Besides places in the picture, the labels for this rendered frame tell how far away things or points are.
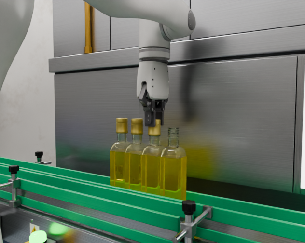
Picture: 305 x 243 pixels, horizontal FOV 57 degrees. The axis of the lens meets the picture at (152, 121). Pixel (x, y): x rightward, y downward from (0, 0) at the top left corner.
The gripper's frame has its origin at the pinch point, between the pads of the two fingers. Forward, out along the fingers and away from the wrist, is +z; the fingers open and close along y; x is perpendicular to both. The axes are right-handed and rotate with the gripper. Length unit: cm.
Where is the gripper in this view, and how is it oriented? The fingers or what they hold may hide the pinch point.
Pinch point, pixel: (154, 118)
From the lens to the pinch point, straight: 76.7
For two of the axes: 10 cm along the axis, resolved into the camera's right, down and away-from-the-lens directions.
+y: -5.3, 0.6, -8.5
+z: 0.0, 10.0, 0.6
